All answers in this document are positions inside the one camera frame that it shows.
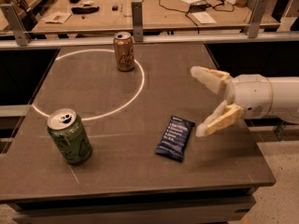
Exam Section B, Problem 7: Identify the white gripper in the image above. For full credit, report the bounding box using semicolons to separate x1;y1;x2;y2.
191;66;272;137

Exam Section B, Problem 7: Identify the green soda can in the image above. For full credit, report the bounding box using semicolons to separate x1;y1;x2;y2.
47;108;92;165

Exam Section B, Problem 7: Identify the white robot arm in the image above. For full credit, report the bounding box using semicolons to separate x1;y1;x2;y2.
191;66;299;137

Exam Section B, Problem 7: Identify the gold soda can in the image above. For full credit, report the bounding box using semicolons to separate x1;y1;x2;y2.
113;32;135;72

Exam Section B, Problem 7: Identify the dark blue snack packet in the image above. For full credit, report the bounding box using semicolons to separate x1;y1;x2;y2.
155;116;195;161

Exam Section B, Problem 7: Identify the white card on desk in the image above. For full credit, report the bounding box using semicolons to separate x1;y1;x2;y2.
192;11;216;24

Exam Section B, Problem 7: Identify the wooden background desk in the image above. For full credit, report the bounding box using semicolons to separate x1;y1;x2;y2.
31;0;280;35

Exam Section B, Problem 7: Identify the black tool on desk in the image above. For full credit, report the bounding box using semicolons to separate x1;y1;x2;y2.
71;7;100;15

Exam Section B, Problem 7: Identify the paper envelope on desk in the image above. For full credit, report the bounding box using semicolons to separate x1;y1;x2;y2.
43;11;71;24

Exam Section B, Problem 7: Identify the black cable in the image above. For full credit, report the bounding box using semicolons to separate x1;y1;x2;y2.
158;0;235;27

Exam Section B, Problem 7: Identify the right metal bracket post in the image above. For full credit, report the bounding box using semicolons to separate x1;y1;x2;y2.
245;0;268;38

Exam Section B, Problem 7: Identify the left metal bracket post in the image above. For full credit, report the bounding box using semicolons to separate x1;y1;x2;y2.
0;4;31;46

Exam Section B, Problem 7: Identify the metal rail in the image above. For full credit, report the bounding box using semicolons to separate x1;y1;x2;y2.
0;32;299;50

